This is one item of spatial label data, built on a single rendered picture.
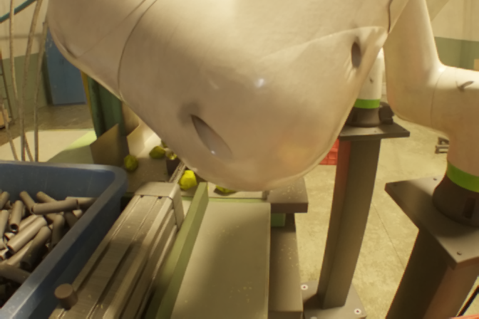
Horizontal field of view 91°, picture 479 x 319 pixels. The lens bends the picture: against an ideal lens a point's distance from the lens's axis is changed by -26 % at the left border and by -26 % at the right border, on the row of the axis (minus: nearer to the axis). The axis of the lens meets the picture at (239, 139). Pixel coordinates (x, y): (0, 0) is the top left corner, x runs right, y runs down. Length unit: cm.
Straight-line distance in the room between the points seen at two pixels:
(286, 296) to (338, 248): 91
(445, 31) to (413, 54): 649
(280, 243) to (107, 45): 32
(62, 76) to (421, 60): 679
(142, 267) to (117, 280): 3
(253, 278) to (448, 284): 48
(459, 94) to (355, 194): 67
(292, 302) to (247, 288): 7
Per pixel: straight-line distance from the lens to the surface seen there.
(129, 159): 52
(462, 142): 55
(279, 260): 38
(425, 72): 57
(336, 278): 137
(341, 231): 118
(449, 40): 710
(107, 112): 58
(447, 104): 55
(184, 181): 44
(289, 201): 41
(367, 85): 97
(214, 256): 32
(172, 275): 27
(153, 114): 16
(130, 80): 16
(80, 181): 47
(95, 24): 18
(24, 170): 55
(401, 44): 55
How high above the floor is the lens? 122
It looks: 20 degrees down
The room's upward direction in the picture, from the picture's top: 2 degrees counter-clockwise
